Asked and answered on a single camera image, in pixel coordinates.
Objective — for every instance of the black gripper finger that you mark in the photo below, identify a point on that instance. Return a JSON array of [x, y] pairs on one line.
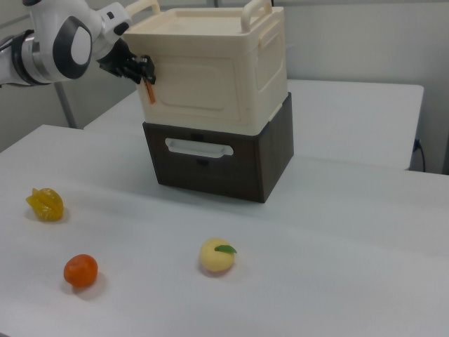
[[144, 61], [144, 76]]

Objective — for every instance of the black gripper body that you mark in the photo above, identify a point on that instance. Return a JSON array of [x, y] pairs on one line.
[[117, 59]]

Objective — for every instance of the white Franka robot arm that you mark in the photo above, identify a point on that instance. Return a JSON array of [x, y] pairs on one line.
[[73, 45]]

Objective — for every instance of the cream plastic storage cabinet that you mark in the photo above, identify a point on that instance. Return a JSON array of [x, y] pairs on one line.
[[210, 42]]

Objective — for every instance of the dark brown drawer box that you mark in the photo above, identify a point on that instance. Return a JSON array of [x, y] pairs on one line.
[[277, 147]]

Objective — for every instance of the yellow toy starfruit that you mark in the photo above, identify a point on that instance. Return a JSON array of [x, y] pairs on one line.
[[45, 205]]

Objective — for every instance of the pale yellow toy peach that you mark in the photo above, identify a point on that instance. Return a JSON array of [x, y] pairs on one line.
[[215, 258]]

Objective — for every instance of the orange toy tangerine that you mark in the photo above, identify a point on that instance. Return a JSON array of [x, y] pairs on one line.
[[80, 271]]

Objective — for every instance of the grey metal frame post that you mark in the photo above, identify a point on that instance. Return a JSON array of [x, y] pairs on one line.
[[66, 105]]

